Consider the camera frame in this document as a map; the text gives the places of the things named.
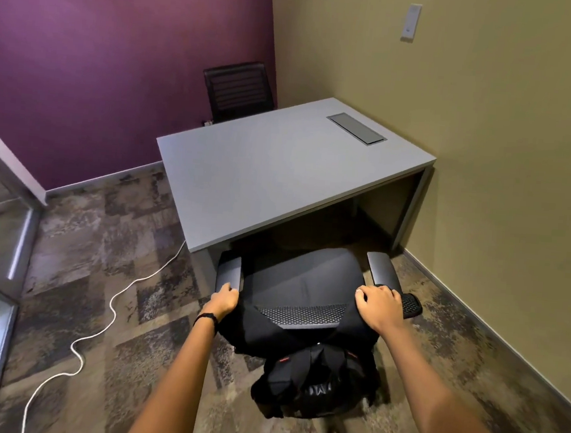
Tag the person's left hand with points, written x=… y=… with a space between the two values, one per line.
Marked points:
x=220 y=303

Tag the person's right hand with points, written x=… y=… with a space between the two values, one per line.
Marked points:
x=381 y=312

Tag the person's left fingers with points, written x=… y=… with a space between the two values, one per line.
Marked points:
x=230 y=291

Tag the person's right fingers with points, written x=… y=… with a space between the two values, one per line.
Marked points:
x=378 y=293

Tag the black mesh office chair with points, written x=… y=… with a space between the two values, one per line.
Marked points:
x=300 y=279

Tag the person's right forearm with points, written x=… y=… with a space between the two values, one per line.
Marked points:
x=429 y=398

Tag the person's left forearm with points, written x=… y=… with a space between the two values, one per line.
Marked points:
x=178 y=388

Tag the black wristband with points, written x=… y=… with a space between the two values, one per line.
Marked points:
x=207 y=319

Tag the black backpack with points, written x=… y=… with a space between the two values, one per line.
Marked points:
x=316 y=389

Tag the grey desk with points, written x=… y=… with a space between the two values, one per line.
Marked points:
x=279 y=169

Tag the black slatted-back chair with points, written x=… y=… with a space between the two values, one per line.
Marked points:
x=239 y=89

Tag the white wall switch plate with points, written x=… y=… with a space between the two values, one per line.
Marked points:
x=411 y=21

